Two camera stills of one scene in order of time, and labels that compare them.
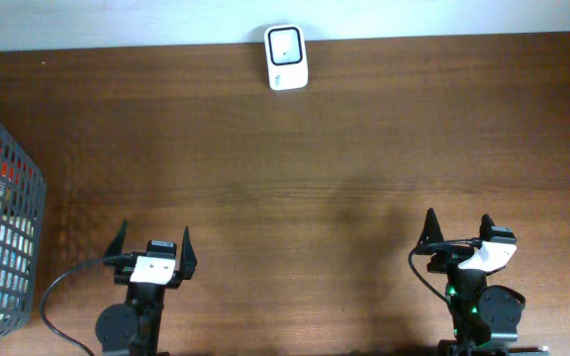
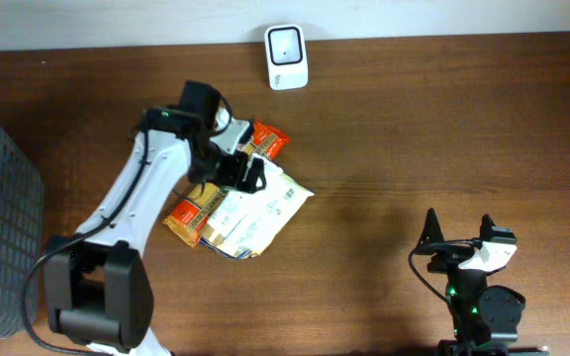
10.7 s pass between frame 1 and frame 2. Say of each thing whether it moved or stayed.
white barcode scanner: stayed
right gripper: stayed
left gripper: moved
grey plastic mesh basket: stayed
